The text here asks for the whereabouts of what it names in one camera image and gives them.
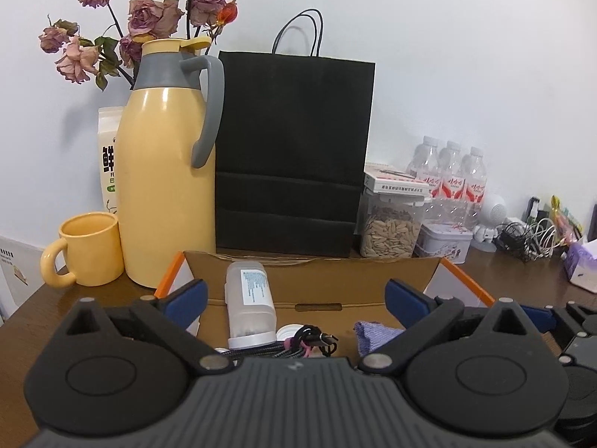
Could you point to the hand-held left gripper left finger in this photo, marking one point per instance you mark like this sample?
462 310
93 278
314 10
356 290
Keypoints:
186 296

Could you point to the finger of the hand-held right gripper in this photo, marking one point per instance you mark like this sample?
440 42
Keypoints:
536 318

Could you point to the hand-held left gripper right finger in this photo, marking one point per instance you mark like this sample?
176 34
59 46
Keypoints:
405 298

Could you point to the purple cloth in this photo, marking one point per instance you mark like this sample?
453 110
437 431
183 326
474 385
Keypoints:
373 336

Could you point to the clear cotton swab container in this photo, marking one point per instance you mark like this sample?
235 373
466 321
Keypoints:
249 303

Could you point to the red and orange cardboard box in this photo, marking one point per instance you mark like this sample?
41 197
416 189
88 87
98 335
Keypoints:
322 280

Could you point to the white round cap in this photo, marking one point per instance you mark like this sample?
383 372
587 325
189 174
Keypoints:
284 332

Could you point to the clear jar of seeds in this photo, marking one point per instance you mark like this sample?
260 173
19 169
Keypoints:
392 233

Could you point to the pale printed tin box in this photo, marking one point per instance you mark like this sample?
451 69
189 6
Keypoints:
443 242

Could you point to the purple tissue box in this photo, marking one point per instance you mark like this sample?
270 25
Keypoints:
583 263

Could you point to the colourful snack packets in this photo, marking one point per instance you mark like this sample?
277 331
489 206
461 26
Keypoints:
566 219

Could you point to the yellow mug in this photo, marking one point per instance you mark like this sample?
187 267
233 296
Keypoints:
91 256

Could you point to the small dark bottle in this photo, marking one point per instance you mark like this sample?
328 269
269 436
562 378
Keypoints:
533 209

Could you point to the yellow thermos jug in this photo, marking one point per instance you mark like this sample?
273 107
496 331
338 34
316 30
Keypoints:
158 186

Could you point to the white robot toy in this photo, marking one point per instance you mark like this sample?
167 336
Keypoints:
494 212

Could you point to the white and red flat box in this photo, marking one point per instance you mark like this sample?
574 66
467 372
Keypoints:
396 182

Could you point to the clear water bottle red label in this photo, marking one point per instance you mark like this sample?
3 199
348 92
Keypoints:
423 158
473 186
450 177

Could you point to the white milk carton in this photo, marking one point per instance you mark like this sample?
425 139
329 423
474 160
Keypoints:
108 158

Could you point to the white booklet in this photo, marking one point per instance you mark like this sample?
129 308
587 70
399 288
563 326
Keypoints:
16 270

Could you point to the black paper bag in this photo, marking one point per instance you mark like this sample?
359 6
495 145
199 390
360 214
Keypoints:
294 149

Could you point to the dried pink roses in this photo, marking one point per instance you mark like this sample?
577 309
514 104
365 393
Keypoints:
149 14

